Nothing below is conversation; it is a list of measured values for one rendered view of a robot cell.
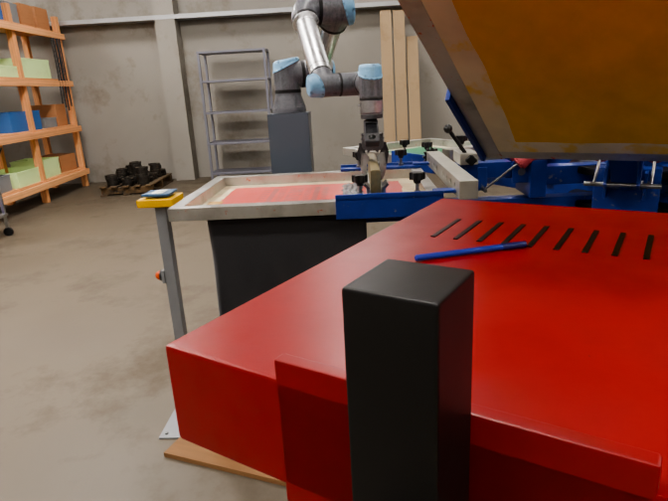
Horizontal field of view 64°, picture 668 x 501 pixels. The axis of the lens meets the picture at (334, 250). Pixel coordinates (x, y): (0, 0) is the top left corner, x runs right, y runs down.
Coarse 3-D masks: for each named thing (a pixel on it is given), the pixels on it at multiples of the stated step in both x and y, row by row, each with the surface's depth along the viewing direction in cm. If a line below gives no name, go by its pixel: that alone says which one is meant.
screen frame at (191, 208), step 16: (224, 176) 207; (240, 176) 205; (256, 176) 204; (272, 176) 203; (288, 176) 203; (304, 176) 203; (320, 176) 203; (336, 176) 203; (384, 176) 202; (400, 176) 202; (208, 192) 181; (176, 208) 153; (192, 208) 152; (208, 208) 152; (224, 208) 152; (240, 208) 151; (256, 208) 151; (272, 208) 151; (288, 208) 151; (304, 208) 151; (320, 208) 151
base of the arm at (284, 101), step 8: (280, 96) 232; (288, 96) 232; (296, 96) 233; (280, 104) 232; (288, 104) 232; (296, 104) 234; (304, 104) 237; (272, 112) 237; (280, 112) 233; (288, 112) 232; (296, 112) 233
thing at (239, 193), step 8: (320, 184) 199; (328, 184) 198; (336, 184) 197; (392, 184) 191; (400, 184) 190; (232, 192) 192; (240, 192) 192; (248, 192) 191; (256, 192) 190; (336, 192) 182
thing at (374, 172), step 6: (372, 156) 186; (372, 162) 171; (372, 168) 159; (378, 168) 159; (372, 174) 156; (378, 174) 156; (372, 180) 157; (378, 180) 156; (372, 186) 157; (378, 186) 157; (372, 192) 158; (378, 192) 158
